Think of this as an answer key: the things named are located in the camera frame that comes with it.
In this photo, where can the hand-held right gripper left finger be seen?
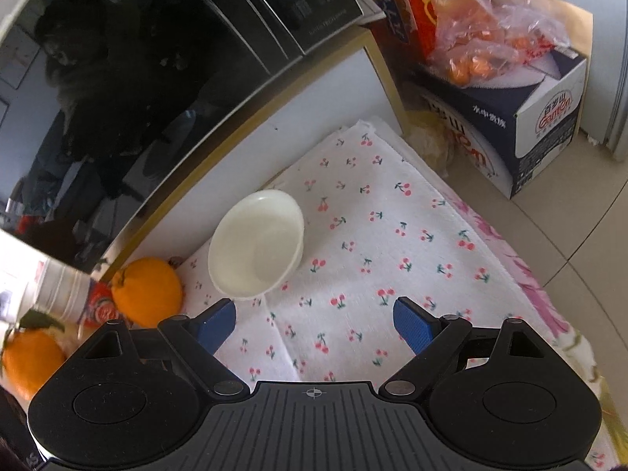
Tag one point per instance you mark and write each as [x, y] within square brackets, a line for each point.
[217, 326]

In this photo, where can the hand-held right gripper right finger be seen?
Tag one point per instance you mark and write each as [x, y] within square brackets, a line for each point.
[414, 326]

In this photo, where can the cream bowl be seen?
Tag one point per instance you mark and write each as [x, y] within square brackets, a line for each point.
[255, 243]
[298, 255]

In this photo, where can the orange with stem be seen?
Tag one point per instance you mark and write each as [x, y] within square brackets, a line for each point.
[147, 292]

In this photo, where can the cherry print tablecloth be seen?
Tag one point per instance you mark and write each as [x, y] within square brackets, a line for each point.
[387, 235]

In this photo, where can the red instant noodle cup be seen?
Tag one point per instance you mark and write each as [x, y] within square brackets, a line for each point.
[100, 306]

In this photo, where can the pink floral blanket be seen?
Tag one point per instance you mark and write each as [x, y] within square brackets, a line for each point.
[554, 314]

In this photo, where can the stack of white paper cups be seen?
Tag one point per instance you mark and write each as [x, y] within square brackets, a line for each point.
[66, 294]

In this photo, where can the crumpled clear plastic wrap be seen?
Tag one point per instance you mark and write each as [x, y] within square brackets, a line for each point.
[431, 140]

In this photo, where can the large orange with leaves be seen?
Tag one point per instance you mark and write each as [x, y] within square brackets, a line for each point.
[29, 358]

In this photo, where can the blue and white carton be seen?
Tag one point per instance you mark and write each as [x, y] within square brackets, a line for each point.
[520, 122]

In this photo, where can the black microwave oven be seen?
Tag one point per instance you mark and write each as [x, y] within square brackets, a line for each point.
[147, 83]

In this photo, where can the plastic bag of small oranges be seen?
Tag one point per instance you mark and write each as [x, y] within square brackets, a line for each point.
[495, 29]

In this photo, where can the red cardboard box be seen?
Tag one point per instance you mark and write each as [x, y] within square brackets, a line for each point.
[417, 5]

